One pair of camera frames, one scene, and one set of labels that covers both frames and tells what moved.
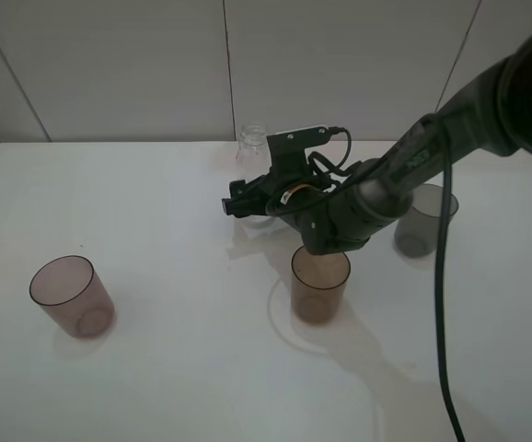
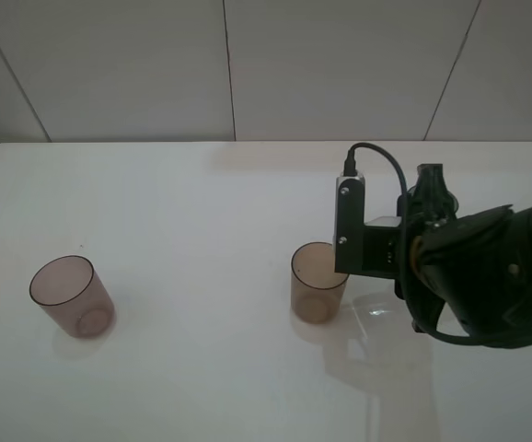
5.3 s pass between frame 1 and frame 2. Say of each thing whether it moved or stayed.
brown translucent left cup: stayed
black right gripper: moved
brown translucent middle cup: stayed
